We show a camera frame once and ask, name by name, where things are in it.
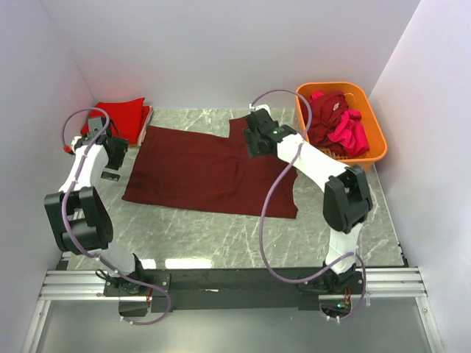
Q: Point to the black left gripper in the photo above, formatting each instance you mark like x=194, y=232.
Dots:
x=111, y=175

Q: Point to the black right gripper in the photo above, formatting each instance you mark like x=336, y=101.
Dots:
x=253, y=141

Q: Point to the dark maroon t shirt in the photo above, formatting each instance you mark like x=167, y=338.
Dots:
x=198, y=171

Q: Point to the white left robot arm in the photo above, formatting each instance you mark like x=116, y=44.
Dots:
x=78, y=217

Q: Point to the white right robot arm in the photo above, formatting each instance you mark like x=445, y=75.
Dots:
x=347, y=200

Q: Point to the folded red t shirt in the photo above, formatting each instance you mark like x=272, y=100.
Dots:
x=126, y=118

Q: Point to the crumpled maroon shirt in basket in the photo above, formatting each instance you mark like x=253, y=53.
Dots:
x=327, y=109

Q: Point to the orange plastic laundry basket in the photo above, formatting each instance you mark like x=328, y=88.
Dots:
x=357, y=100

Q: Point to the crumpled pink shirt in basket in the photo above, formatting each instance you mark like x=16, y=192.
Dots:
x=349, y=138

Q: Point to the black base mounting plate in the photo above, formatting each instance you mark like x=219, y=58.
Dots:
x=224, y=289

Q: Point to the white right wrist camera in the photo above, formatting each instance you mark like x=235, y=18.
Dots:
x=259, y=107

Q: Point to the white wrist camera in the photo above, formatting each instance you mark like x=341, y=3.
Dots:
x=259, y=107
x=71, y=147

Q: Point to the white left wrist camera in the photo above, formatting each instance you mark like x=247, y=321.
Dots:
x=71, y=147

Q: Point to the aluminium frame rail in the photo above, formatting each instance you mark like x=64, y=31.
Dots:
x=384, y=283

